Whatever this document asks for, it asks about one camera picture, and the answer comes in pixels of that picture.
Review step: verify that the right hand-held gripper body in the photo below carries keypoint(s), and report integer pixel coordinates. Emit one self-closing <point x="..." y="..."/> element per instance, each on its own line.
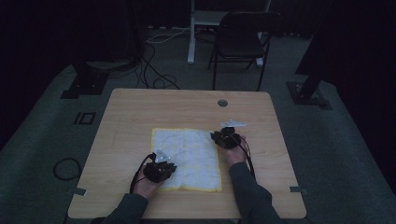
<point x="229" y="140"/>

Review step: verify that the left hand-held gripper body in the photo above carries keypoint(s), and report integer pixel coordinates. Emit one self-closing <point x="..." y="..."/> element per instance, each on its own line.
<point x="157" y="172"/>

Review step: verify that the white cloth with yellow edge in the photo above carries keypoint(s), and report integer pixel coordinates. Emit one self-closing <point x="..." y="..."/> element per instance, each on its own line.
<point x="190" y="158"/>

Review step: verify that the person's right hand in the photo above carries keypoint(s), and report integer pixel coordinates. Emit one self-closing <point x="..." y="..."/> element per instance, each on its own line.
<point x="235" y="155"/>

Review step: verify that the person's left hand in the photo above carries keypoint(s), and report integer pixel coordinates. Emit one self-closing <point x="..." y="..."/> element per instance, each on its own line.
<point x="146" y="186"/>

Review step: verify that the round grey table grommet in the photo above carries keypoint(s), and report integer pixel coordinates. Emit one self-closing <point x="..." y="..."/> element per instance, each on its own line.
<point x="222" y="103"/>

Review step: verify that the grey tape strip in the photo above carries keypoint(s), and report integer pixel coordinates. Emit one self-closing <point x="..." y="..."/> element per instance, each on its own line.
<point x="80" y="191"/>
<point x="297" y="189"/>

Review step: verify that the black stand with square base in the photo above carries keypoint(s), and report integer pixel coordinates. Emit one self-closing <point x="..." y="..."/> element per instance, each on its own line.
<point x="85" y="82"/>
<point x="308" y="90"/>

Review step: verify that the black folding chair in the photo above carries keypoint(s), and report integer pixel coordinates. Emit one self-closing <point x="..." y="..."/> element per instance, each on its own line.
<point x="239" y="40"/>

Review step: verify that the round grey stand base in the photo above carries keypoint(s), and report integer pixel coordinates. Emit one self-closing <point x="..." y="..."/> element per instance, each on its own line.
<point x="109" y="63"/>

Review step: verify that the white desk frame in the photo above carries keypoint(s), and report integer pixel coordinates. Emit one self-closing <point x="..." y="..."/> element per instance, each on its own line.
<point x="194" y="31"/>

